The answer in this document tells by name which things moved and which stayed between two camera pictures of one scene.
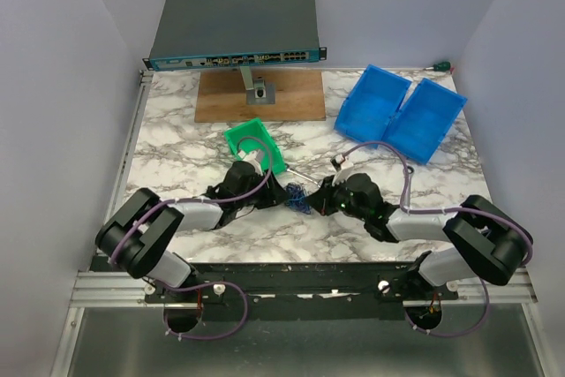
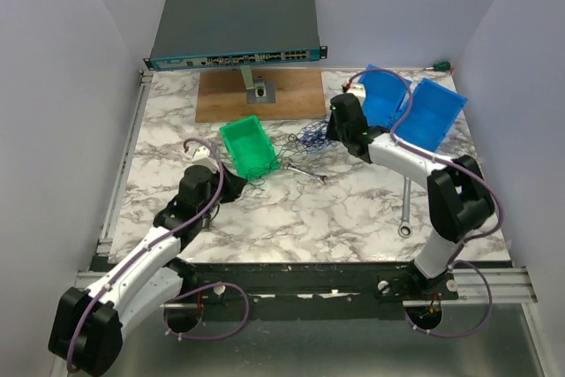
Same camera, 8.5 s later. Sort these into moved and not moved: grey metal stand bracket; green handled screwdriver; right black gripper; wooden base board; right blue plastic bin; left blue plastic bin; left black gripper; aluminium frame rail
Moved: right black gripper; left black gripper
Not moved: green handled screwdriver; right blue plastic bin; grey metal stand bracket; wooden base board; left blue plastic bin; aluminium frame rail
